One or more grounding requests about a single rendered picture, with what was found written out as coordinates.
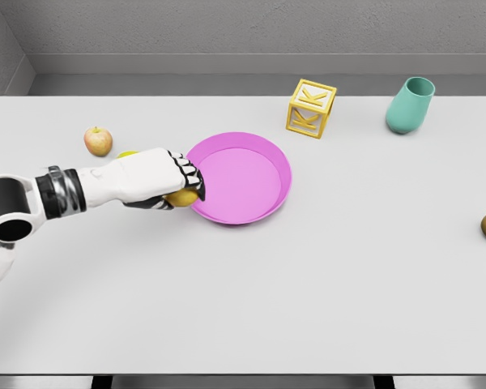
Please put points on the yellow letter K block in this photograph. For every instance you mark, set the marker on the yellow letter K block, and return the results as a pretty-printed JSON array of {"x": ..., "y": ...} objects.
[{"x": 309, "y": 109}]

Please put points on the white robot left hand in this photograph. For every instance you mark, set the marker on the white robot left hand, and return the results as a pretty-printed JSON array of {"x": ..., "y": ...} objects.
[{"x": 154, "y": 174}]

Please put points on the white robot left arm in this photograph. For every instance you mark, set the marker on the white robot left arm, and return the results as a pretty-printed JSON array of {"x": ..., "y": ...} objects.
[{"x": 60, "y": 190}]

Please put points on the small yellow fruit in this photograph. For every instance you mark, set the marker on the small yellow fruit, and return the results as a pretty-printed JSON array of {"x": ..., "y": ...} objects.
[{"x": 127, "y": 154}]

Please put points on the teal cup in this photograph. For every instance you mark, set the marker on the teal cup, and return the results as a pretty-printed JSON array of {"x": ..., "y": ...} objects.
[{"x": 409, "y": 107}]

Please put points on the yellow lemon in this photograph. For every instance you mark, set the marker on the yellow lemon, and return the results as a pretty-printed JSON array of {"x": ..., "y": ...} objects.
[{"x": 182, "y": 197}]

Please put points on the red-yellow apple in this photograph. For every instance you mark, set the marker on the red-yellow apple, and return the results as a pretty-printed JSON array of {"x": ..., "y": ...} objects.
[{"x": 98, "y": 141}]

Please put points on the pink round plate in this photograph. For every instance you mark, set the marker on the pink round plate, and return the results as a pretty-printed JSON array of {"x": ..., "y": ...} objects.
[{"x": 243, "y": 182}]

